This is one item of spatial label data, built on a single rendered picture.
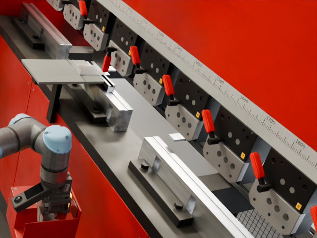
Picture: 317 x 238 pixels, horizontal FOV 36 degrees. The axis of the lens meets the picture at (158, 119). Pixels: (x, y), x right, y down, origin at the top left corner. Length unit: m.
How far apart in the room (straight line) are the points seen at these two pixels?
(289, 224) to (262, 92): 0.32
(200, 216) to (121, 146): 0.44
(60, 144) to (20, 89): 1.01
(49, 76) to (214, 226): 0.81
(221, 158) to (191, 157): 2.22
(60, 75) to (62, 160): 0.56
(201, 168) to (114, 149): 1.81
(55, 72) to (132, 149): 0.41
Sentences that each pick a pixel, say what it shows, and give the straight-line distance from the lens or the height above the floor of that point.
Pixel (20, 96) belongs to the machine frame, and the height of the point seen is 0.69.
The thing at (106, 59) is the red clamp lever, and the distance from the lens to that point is 1.72.
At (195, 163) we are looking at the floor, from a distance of 3.49.
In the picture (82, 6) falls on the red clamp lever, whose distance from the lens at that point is 1.90.
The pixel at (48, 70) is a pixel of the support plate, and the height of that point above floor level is 1.00.
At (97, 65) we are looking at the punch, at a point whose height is 1.03.
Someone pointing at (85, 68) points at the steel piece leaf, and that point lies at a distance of 1.92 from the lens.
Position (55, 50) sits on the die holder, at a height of 0.93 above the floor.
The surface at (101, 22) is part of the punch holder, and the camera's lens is 1.83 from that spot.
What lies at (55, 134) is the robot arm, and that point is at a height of 1.09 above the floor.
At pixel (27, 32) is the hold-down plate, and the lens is 2.41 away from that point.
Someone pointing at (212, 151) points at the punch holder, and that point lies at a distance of 1.35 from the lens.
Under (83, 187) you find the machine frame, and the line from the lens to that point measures 1.78.
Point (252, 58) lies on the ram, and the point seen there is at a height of 1.42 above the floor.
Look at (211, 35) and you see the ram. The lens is 1.35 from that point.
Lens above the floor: 1.78
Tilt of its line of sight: 27 degrees down
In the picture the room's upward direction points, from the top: 18 degrees clockwise
